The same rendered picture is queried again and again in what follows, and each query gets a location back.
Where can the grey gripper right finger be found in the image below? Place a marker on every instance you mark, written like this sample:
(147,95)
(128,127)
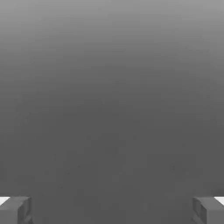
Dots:
(210,211)

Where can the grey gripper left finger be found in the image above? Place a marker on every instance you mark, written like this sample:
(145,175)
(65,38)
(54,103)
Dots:
(12,210)

